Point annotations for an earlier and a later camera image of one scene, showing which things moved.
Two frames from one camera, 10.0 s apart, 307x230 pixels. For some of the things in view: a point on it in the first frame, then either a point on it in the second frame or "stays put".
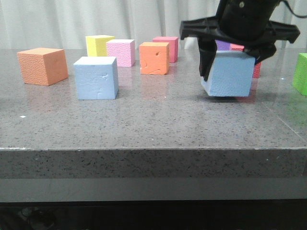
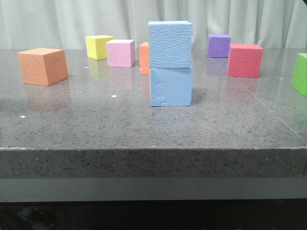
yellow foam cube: [96, 44] stays put
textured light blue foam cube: [230, 74] to [170, 44]
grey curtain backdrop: [30, 24] stays put
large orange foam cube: [42, 66] stays put
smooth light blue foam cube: [97, 77] to [171, 86]
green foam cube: [300, 77] stays put
